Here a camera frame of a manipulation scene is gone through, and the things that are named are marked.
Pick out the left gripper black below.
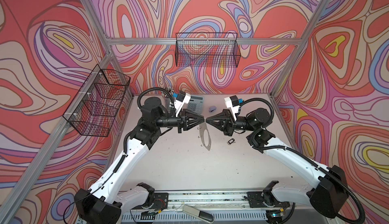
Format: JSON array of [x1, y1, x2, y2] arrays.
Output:
[[153, 110, 203, 136]]

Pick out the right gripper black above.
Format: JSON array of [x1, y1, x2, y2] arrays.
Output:
[[206, 109, 257, 137]]

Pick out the black key tag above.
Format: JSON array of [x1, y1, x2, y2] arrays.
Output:
[[227, 138, 236, 145]]

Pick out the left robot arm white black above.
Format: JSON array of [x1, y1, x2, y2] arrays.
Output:
[[74, 87, 205, 224]]

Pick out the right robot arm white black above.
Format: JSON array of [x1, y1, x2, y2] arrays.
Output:
[[205, 96, 366, 224]]

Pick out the small blue stapler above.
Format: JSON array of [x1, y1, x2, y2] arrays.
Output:
[[209, 106, 217, 113]]

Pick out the teal calculator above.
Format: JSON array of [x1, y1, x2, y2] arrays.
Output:
[[187, 95, 204, 114]]

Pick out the pencil cup with pencils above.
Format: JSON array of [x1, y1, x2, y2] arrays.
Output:
[[162, 86, 174, 109]]

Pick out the grey foot pedal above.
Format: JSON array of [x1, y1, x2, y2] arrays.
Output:
[[182, 205, 214, 224]]

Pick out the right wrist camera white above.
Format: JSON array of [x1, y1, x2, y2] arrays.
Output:
[[224, 95, 243, 121]]

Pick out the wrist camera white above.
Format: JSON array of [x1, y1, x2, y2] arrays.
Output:
[[173, 91, 191, 117], [224, 95, 243, 121]]

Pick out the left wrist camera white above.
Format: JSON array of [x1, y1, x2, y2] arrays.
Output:
[[173, 91, 191, 117]]

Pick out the black wire basket back wall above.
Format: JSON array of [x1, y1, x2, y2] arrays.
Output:
[[175, 32, 241, 68]]

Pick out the black wire basket wall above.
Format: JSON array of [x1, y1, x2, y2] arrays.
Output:
[[62, 65, 131, 137], [175, 32, 241, 68]]

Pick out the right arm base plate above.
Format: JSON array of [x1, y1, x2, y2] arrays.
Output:
[[244, 192, 290, 209]]

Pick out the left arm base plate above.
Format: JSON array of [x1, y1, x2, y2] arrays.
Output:
[[126, 193, 169, 210]]

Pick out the black wire basket left wall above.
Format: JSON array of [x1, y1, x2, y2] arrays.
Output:
[[62, 65, 131, 137]]

